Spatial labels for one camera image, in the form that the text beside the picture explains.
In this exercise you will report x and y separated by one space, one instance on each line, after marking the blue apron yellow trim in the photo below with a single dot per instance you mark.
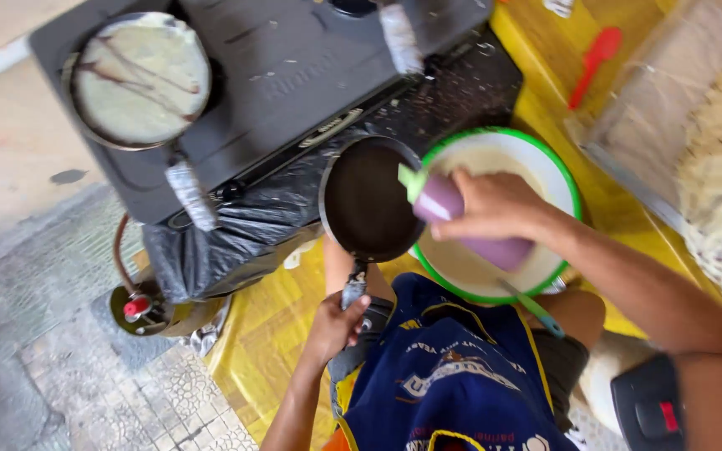
461 351

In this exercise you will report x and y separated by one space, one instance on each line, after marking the person's right hand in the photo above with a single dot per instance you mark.
499 203

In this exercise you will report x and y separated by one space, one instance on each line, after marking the white bowl green rim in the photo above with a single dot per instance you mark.
552 181

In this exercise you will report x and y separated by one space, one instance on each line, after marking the black armband device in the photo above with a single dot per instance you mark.
646 401

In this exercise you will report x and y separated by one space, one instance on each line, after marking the red plastic spatula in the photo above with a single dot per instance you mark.
596 56

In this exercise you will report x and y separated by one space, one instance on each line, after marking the red gas regulator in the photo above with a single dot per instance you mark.
136 306

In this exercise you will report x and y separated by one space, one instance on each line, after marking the pale crepe batter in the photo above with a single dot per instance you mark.
461 270

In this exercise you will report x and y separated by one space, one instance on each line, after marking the crumpled silver plastic wrap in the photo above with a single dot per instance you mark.
205 338

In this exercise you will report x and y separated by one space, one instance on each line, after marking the person's left hand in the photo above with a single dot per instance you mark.
329 329

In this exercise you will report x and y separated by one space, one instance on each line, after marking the yellow tablecloth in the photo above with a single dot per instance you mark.
273 326

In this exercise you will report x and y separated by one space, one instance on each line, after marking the olive gas cylinder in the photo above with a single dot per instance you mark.
124 322

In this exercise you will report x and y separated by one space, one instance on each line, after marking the person's right fingers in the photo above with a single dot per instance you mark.
455 228

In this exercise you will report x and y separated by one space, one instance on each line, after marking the dark grey shorts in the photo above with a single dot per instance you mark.
563 369

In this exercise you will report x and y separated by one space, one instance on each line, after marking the black plastic bag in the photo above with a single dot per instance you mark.
242 241

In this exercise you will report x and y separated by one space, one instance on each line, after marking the clear plastic container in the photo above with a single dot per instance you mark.
649 94

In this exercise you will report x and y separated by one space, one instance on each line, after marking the pale crepe with chocolate streaks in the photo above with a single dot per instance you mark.
141 81

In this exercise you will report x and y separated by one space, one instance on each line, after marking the black two-burner gas stove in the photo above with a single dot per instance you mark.
286 62

